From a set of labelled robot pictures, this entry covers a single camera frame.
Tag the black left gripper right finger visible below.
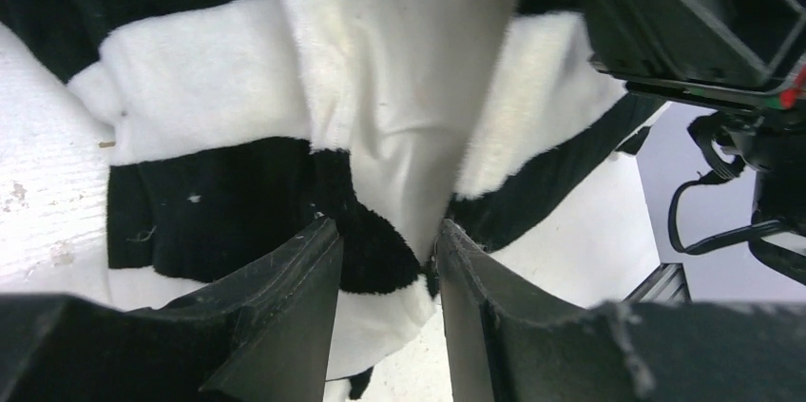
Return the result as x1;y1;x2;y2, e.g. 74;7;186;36
436;221;805;401

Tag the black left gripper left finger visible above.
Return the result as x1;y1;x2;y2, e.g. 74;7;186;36
1;219;342;401

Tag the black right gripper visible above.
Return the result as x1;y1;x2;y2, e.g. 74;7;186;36
583;0;805;282

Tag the black white striped pillowcase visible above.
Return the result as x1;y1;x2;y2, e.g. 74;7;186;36
1;0;663;401

